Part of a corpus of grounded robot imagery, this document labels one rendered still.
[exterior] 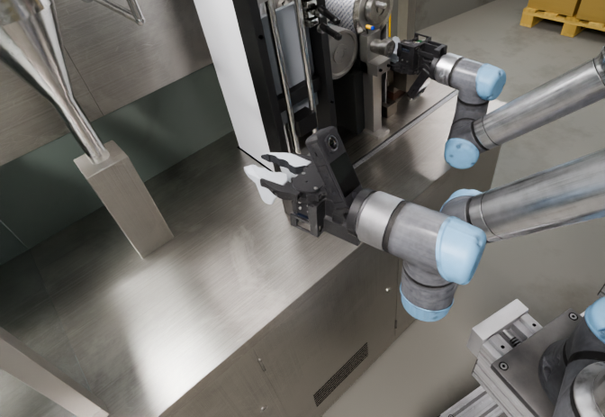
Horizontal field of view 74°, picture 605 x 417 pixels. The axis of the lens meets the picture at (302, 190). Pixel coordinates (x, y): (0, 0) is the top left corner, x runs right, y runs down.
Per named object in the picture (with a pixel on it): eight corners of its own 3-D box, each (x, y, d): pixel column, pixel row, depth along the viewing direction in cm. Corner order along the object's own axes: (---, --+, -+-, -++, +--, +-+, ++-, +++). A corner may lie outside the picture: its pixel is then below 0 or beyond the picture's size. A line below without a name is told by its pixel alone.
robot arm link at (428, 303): (467, 279, 65) (478, 236, 57) (439, 336, 59) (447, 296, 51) (420, 259, 69) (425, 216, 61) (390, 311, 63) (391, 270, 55)
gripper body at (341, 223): (285, 224, 64) (352, 256, 58) (281, 180, 58) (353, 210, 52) (313, 198, 68) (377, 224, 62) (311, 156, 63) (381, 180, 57)
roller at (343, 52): (326, 86, 103) (321, 40, 95) (266, 58, 118) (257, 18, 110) (359, 67, 108) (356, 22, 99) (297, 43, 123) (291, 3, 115)
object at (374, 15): (379, 31, 103) (365, 14, 97) (373, 29, 104) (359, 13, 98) (394, 3, 102) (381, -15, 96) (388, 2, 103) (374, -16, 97)
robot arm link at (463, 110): (446, 146, 104) (452, 110, 96) (454, 121, 111) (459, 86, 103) (479, 150, 101) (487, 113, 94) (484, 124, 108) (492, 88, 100)
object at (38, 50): (137, 271, 96) (-34, 39, 57) (115, 240, 104) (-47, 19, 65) (187, 237, 101) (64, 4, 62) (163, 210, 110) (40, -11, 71)
